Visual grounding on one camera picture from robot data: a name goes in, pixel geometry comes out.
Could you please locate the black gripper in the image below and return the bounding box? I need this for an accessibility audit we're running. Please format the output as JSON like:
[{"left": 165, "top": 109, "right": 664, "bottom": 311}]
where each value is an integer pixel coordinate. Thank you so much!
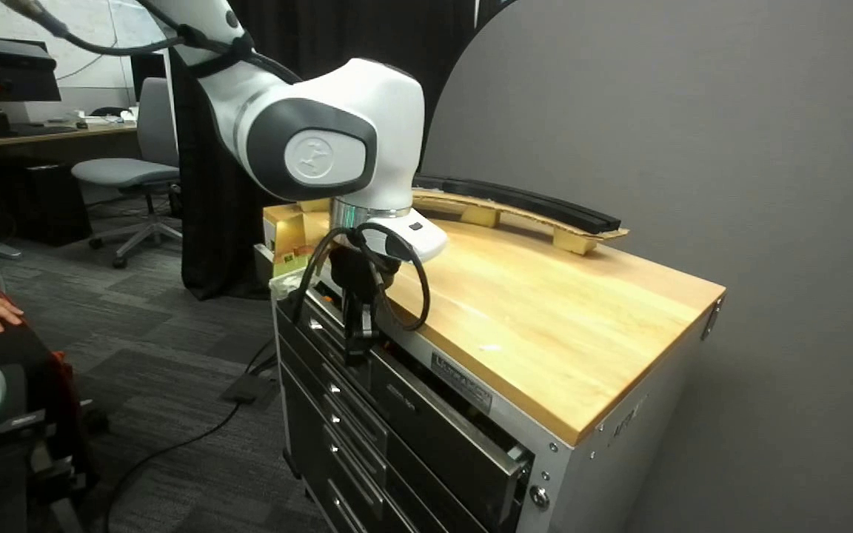
[{"left": 325, "top": 243, "right": 398, "bottom": 368}]

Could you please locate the grey metal tool drawer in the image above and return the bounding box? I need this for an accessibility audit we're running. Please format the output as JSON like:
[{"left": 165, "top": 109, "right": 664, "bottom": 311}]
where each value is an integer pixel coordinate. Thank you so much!
[{"left": 272, "top": 289, "right": 535, "bottom": 533}]

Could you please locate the grey office chair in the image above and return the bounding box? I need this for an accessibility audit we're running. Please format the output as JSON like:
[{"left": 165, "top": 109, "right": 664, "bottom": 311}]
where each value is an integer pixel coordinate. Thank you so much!
[{"left": 69, "top": 74, "right": 186, "bottom": 269}]

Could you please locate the grey tool cabinet wooden top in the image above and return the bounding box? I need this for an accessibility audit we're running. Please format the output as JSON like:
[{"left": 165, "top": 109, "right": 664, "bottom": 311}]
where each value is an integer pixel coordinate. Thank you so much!
[{"left": 258, "top": 203, "right": 731, "bottom": 533}]

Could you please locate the black computer monitor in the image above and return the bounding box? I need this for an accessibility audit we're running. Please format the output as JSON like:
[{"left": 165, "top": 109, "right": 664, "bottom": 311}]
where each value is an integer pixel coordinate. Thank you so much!
[{"left": 128, "top": 47, "right": 168, "bottom": 105}]

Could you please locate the black box under desk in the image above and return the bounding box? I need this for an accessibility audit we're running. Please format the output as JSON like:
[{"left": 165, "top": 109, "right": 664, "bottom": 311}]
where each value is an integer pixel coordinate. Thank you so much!
[{"left": 14, "top": 161, "right": 94, "bottom": 249}]

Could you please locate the black red padded seat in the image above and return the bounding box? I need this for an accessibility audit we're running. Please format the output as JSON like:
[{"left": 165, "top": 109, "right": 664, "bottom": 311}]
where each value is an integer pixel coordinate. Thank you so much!
[{"left": 0, "top": 317, "right": 90, "bottom": 533}]

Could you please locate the wooden office desk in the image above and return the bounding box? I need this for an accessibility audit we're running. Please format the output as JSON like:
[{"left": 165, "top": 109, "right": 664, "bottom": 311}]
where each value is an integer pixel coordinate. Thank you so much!
[{"left": 0, "top": 117, "right": 141, "bottom": 166}]

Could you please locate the black desktop machine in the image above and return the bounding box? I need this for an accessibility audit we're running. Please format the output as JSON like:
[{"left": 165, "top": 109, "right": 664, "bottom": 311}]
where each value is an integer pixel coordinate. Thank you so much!
[{"left": 0, "top": 31, "right": 63, "bottom": 137}]

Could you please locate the black looped gripper cable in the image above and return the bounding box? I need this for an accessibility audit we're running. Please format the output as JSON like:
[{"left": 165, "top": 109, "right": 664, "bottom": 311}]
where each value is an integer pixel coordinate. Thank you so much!
[{"left": 290, "top": 220, "right": 435, "bottom": 336}]

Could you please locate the wood-coloured wrist camera box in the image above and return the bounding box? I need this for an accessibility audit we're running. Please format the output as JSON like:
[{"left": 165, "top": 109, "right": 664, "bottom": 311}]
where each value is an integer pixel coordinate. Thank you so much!
[{"left": 264, "top": 200, "right": 338, "bottom": 281}]

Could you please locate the black floor cable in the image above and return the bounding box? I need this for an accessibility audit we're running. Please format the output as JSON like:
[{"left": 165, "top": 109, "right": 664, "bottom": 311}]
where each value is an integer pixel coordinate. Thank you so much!
[{"left": 98, "top": 337, "right": 284, "bottom": 533}]

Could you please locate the curved wooden rail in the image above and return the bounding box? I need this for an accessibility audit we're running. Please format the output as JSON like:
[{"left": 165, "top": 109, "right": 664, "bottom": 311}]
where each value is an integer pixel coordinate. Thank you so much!
[{"left": 407, "top": 183, "right": 633, "bottom": 260}]

